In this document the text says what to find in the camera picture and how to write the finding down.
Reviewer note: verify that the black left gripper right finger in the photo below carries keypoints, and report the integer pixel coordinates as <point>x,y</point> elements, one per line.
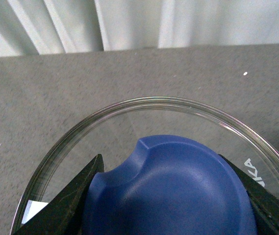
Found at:
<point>264,204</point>

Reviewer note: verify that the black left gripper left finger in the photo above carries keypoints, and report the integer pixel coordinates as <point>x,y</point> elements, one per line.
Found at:
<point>63,215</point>

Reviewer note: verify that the glass lid blue knob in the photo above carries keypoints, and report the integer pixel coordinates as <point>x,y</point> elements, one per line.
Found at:
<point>163,170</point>

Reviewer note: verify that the white curtain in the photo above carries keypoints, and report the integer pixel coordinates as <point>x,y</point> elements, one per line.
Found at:
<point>41,27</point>

